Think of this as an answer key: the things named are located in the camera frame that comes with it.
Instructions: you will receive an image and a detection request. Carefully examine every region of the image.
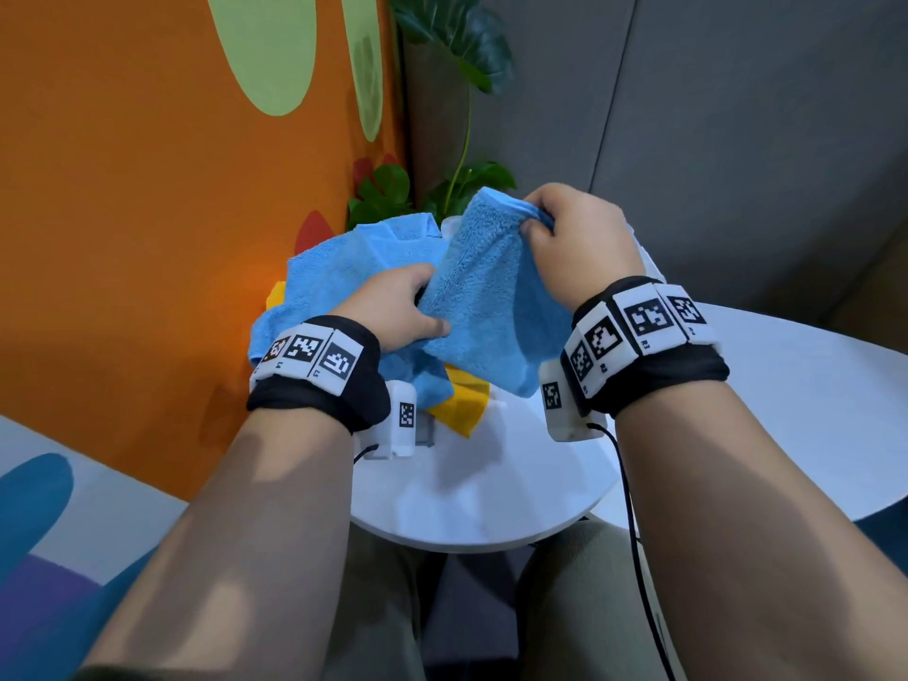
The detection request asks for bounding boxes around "person's right hand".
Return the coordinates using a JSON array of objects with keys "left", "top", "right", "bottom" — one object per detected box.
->
[{"left": 519, "top": 182, "right": 647, "bottom": 314}]

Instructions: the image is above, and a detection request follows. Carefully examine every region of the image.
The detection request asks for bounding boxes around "person's left hand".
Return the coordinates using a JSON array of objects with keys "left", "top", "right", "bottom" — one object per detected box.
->
[{"left": 329, "top": 263, "right": 453, "bottom": 354}]

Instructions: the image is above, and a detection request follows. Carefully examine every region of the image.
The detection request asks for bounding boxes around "blue towel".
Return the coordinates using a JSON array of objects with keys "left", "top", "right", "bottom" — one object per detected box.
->
[
  {"left": 248, "top": 212, "right": 455, "bottom": 412},
  {"left": 416, "top": 185, "right": 574, "bottom": 399}
]

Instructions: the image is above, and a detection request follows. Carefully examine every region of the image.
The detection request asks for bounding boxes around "clear plastic storage box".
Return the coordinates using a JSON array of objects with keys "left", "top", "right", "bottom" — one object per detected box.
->
[{"left": 439, "top": 216, "right": 667, "bottom": 288}]

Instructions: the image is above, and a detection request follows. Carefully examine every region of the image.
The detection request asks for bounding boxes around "yellow towel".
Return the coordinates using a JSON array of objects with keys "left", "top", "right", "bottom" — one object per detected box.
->
[{"left": 266, "top": 279, "right": 492, "bottom": 441}]

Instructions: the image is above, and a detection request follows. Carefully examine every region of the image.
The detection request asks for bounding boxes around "person's right forearm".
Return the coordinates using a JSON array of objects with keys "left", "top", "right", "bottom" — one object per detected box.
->
[{"left": 613, "top": 378, "right": 908, "bottom": 681}]

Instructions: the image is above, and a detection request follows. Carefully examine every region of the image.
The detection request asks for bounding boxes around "person's left forearm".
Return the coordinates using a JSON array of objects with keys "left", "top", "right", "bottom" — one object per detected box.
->
[{"left": 84, "top": 407, "right": 356, "bottom": 681}]

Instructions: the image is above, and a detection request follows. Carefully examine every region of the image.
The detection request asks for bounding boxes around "person's left leg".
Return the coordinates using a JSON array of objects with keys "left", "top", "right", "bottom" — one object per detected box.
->
[{"left": 323, "top": 524, "right": 445, "bottom": 681}]

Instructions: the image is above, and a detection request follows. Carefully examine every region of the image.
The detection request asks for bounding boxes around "person's leg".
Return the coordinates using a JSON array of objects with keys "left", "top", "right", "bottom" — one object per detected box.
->
[
  {"left": 514, "top": 520, "right": 682, "bottom": 681},
  {"left": 323, "top": 524, "right": 445, "bottom": 681}
]

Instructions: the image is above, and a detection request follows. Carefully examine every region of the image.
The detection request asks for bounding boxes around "person's right leg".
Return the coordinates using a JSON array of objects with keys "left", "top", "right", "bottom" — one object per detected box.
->
[{"left": 514, "top": 520, "right": 682, "bottom": 681}]

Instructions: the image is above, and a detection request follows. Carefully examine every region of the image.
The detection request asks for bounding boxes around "black left wristband with markers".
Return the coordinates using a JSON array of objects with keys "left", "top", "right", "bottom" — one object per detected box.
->
[{"left": 246, "top": 315, "right": 393, "bottom": 435}]

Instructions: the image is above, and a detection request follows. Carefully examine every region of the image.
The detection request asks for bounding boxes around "black wristband with markers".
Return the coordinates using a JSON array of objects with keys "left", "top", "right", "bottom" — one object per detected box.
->
[
  {"left": 246, "top": 315, "right": 393, "bottom": 435},
  {"left": 560, "top": 275, "right": 732, "bottom": 419}
]

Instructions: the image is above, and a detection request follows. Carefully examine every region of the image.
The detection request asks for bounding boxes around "black right wristband with markers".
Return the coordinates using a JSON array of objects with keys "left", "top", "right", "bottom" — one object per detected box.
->
[{"left": 560, "top": 275, "right": 732, "bottom": 419}]

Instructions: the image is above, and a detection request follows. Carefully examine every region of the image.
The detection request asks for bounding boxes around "green leafy plant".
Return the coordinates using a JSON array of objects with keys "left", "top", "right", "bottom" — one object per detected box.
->
[{"left": 345, "top": 0, "right": 517, "bottom": 232}]

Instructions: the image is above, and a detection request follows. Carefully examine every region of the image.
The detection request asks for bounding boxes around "dark green shirt sleeve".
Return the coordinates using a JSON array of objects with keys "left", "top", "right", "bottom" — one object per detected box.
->
[{"left": 70, "top": 662, "right": 165, "bottom": 681}]

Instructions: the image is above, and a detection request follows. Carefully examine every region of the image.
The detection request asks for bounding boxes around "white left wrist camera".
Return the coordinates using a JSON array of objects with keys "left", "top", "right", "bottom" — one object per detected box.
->
[{"left": 354, "top": 380, "right": 418, "bottom": 461}]

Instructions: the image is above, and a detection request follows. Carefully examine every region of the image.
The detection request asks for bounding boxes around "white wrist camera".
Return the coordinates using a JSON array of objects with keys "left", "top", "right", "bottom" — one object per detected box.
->
[
  {"left": 354, "top": 380, "right": 418, "bottom": 461},
  {"left": 537, "top": 358, "right": 608, "bottom": 443}
]

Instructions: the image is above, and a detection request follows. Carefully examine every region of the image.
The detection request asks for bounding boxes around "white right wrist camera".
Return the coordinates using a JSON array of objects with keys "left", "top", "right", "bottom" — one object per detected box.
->
[{"left": 537, "top": 358, "right": 608, "bottom": 443}]

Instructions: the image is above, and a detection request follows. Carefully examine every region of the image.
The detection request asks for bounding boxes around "black right camera cable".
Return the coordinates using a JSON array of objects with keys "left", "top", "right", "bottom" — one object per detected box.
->
[{"left": 586, "top": 423, "right": 679, "bottom": 681}]

